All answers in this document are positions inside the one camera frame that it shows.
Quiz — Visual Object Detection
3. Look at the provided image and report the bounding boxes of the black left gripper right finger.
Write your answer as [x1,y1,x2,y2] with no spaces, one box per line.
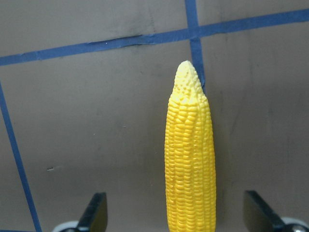
[243,190,285,232]

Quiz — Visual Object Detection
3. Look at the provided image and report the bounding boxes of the yellow corn cob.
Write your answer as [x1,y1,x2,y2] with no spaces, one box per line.
[164,60,216,232]

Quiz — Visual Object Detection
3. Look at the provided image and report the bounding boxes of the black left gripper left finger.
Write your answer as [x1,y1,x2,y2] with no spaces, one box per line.
[76,192,108,232]

